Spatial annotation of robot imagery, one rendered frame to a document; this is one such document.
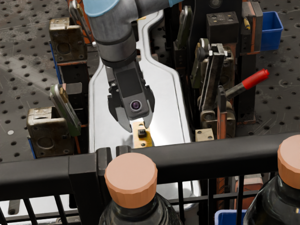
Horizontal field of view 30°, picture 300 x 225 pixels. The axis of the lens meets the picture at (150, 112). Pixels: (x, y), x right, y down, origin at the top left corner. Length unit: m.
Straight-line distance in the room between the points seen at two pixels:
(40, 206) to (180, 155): 0.72
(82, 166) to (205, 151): 0.10
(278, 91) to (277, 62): 0.14
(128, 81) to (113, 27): 0.12
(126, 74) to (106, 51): 0.07
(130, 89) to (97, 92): 0.28
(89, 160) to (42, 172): 0.04
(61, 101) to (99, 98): 0.15
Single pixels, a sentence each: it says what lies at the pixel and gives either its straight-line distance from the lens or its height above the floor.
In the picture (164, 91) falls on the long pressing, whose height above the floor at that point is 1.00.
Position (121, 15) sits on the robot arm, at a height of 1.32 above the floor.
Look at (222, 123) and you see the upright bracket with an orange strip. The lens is 1.06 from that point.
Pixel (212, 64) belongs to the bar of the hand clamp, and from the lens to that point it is 1.09.
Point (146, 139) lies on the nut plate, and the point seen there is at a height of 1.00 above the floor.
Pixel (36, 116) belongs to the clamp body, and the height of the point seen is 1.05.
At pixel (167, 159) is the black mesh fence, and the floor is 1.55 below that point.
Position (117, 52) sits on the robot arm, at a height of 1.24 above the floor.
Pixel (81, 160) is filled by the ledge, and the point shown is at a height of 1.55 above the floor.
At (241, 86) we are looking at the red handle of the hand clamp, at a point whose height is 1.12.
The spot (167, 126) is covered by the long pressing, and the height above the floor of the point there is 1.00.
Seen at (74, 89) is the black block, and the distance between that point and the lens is 1.38.
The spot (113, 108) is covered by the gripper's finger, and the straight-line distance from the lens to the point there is 1.15.
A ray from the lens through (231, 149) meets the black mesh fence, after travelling 0.44.
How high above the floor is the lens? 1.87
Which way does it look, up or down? 43 degrees down
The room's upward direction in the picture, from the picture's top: 6 degrees counter-clockwise
